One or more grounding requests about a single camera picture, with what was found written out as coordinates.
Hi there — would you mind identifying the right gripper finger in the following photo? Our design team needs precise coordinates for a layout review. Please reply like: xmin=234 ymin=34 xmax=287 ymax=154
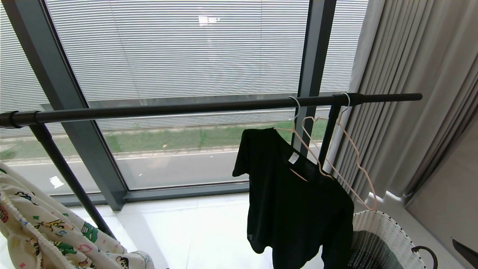
xmin=452 ymin=239 xmax=478 ymax=268

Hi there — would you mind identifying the pink clothes hanger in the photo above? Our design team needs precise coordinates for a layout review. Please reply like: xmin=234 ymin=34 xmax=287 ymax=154
xmin=274 ymin=96 xmax=335 ymax=182
xmin=302 ymin=93 xmax=378 ymax=212

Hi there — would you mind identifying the black short-sleeved shirt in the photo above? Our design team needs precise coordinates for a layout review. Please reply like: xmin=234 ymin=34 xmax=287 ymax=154
xmin=232 ymin=128 xmax=354 ymax=269

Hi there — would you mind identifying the cream printed garment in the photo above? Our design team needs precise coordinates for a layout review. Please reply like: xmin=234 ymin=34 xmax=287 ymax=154
xmin=0 ymin=161 xmax=156 ymax=269

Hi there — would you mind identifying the white laundry basket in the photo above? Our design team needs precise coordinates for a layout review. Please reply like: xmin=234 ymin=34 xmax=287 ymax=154
xmin=347 ymin=210 xmax=438 ymax=269

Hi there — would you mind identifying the black clothes rack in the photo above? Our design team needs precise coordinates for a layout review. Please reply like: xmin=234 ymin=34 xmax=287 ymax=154
xmin=0 ymin=93 xmax=423 ymax=239

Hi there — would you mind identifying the beige curtain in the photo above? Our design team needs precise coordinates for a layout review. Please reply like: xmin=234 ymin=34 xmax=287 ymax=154
xmin=325 ymin=0 xmax=478 ymax=204

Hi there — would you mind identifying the window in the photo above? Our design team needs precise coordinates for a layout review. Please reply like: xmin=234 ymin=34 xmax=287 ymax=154
xmin=0 ymin=0 xmax=369 ymax=211

